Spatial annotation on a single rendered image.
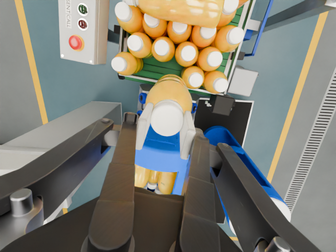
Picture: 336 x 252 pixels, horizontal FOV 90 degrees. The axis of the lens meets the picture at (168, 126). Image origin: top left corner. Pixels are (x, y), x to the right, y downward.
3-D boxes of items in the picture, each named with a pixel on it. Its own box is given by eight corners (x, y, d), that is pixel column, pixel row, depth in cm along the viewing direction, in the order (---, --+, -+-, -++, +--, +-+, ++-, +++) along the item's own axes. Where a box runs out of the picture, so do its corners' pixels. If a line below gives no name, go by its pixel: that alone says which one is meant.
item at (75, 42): (70, 48, 49) (68, 48, 47) (70, 34, 47) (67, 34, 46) (83, 51, 49) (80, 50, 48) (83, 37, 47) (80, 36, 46)
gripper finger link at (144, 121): (141, 151, 16) (133, 149, 15) (149, 124, 22) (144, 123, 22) (146, 121, 14) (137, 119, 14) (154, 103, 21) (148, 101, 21)
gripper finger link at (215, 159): (195, 148, 13) (232, 156, 13) (191, 126, 18) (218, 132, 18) (190, 163, 14) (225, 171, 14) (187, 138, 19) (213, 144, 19)
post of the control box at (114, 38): (141, 51, 149) (87, 35, 56) (142, 46, 148) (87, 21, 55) (145, 52, 150) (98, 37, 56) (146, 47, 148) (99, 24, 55)
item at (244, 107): (180, 211, 215) (181, 221, 201) (193, 94, 161) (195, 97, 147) (221, 214, 215) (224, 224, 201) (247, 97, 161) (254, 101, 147)
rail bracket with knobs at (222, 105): (202, 105, 74) (206, 111, 64) (206, 88, 71) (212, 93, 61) (224, 109, 74) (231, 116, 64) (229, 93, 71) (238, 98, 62)
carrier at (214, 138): (237, 138, 160) (216, 119, 154) (303, 218, 78) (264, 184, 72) (215, 157, 168) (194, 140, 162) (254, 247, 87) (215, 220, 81)
